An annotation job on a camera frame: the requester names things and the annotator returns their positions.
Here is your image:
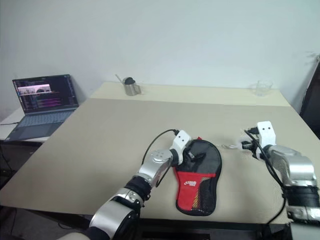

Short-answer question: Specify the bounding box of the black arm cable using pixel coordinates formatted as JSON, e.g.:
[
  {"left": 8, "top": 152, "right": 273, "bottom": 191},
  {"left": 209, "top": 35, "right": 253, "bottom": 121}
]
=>
[
  {"left": 243, "top": 127, "right": 287, "bottom": 225},
  {"left": 141, "top": 128, "right": 180, "bottom": 188}
]

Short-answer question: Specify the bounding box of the stainless steel cup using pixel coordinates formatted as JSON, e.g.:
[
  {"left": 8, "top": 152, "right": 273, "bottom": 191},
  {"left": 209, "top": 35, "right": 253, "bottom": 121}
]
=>
[{"left": 114, "top": 73, "right": 143, "bottom": 97}]

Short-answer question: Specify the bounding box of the red and black paddle case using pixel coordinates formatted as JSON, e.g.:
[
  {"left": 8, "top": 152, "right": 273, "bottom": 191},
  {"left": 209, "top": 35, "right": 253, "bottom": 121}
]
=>
[{"left": 171, "top": 136, "right": 223, "bottom": 216}]

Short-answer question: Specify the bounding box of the grey open laptop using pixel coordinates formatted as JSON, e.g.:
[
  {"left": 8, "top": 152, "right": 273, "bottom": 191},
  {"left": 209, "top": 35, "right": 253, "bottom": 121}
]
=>
[{"left": 4, "top": 73, "right": 80, "bottom": 142}]

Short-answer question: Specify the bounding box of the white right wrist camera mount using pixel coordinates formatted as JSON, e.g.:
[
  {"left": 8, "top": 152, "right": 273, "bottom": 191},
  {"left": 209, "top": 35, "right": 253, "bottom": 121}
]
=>
[{"left": 254, "top": 120, "right": 277, "bottom": 160}]

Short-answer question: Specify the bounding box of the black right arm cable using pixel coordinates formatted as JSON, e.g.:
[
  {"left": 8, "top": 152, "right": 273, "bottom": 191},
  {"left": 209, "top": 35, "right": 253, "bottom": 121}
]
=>
[{"left": 243, "top": 127, "right": 287, "bottom": 225}]

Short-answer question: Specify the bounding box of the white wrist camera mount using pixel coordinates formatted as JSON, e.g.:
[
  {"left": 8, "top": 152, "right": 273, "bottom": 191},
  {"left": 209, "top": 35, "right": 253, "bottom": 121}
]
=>
[
  {"left": 169, "top": 129, "right": 193, "bottom": 161},
  {"left": 254, "top": 120, "right": 277, "bottom": 160}
]

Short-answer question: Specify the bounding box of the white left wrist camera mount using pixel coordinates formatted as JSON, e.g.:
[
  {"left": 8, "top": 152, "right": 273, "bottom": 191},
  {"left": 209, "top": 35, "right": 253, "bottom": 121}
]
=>
[{"left": 169, "top": 129, "right": 193, "bottom": 161}]

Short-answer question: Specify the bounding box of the black board with stand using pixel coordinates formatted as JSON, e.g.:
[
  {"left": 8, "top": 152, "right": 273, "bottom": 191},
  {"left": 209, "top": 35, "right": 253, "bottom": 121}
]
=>
[{"left": 298, "top": 51, "right": 320, "bottom": 140}]

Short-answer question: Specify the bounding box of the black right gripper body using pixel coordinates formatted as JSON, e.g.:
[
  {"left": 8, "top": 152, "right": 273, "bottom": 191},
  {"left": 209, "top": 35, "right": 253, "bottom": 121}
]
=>
[{"left": 241, "top": 138, "right": 260, "bottom": 156}]

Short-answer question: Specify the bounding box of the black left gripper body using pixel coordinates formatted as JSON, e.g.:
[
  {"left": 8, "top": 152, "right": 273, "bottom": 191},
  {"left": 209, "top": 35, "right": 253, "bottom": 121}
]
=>
[{"left": 177, "top": 144, "right": 194, "bottom": 167}]

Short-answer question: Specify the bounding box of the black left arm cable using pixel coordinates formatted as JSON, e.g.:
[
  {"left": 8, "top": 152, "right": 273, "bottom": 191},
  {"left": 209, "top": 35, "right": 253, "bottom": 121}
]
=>
[{"left": 141, "top": 128, "right": 180, "bottom": 188}]

